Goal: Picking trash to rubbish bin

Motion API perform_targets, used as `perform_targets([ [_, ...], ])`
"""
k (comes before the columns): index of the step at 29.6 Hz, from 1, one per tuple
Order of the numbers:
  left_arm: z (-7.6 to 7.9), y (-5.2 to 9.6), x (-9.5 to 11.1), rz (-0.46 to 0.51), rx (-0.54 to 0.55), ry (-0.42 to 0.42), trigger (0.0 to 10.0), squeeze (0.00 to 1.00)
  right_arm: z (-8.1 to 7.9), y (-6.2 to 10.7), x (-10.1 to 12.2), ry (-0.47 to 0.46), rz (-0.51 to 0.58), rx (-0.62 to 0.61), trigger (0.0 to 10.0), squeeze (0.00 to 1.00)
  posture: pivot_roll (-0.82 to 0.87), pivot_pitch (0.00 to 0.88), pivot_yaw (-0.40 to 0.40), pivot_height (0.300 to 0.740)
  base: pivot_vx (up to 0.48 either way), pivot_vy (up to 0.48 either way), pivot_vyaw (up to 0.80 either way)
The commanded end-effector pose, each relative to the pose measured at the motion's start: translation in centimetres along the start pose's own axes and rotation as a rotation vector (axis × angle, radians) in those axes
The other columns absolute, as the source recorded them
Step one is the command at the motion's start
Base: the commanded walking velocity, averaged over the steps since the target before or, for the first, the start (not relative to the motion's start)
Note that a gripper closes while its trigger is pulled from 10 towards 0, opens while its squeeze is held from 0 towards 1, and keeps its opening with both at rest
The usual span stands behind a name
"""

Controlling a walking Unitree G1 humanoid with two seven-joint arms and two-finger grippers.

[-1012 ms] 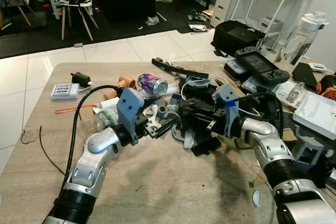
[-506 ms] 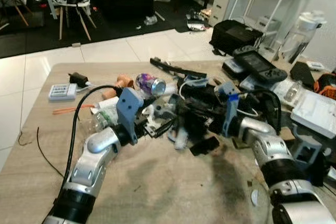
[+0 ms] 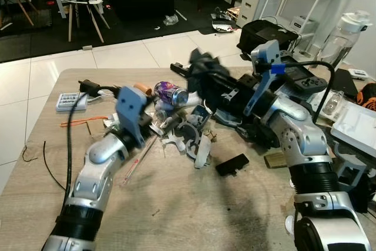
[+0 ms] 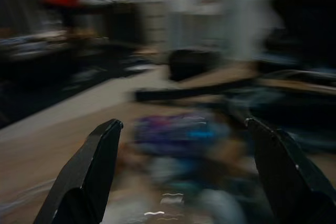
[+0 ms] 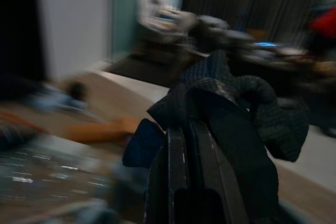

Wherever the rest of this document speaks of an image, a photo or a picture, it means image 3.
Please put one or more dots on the grey printed plastic part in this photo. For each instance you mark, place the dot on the grey printed plastic part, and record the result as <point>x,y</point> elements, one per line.
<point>194,136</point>

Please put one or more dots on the white battery box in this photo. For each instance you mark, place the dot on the white battery box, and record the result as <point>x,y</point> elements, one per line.
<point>71,101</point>

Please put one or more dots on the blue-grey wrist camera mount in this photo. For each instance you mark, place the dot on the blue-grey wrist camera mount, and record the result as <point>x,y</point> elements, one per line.
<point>265,57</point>
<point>130,107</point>

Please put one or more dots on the black power plug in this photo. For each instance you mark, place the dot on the black power plug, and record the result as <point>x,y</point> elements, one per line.
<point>88,86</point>

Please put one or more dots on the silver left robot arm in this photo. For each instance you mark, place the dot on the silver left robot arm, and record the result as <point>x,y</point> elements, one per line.
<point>97,171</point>

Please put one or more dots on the pair of sandals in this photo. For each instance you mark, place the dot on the pair of sandals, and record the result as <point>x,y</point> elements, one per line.
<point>223,22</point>

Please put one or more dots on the orange rubber strip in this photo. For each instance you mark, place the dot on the orange rubber strip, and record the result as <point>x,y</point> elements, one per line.
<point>82,121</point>

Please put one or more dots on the thin red pen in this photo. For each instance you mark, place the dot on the thin red pen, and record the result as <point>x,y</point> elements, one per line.
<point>138,160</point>

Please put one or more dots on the purple drink can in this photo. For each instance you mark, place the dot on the purple drink can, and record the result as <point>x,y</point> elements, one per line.
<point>170,93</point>

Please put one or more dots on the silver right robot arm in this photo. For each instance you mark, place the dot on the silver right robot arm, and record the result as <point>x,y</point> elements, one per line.
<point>299,139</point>

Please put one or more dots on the crushed clear plastic bottle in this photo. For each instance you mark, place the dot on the crushed clear plastic bottle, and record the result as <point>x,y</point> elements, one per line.
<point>170,20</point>

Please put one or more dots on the small clear vial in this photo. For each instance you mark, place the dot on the small clear vial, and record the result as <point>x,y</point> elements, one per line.
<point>332,101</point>

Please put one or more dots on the orange and black tool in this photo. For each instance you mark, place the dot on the orange and black tool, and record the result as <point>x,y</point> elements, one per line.
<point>367,95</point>

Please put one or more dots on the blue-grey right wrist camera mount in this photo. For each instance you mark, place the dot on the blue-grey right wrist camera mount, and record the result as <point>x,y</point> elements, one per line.
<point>265,57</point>

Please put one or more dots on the clear bottle with white cap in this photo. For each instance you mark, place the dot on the clear bottle with white cap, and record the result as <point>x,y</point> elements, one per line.
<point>346,39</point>

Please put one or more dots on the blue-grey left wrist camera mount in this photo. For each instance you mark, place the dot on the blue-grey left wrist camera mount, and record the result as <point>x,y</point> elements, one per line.
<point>130,107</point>

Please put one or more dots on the grey printed bracket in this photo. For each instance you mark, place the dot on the grey printed bracket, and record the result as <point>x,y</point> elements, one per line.
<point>349,174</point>

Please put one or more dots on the black floor mat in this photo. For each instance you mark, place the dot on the black floor mat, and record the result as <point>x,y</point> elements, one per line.
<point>35,39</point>

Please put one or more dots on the black carry bag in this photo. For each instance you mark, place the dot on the black carry bag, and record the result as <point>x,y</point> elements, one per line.
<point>267,36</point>

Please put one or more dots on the small black flat box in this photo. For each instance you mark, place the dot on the small black flat box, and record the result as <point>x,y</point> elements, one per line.
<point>232,164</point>

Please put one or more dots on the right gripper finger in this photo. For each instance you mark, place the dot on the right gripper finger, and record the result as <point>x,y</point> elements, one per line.
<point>200,73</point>
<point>214,63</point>

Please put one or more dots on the white plastic tray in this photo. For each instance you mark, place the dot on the white plastic tray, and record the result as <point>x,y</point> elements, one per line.
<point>355,130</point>

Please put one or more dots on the black handheld controller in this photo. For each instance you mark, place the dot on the black handheld controller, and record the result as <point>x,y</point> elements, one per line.
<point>302,77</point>

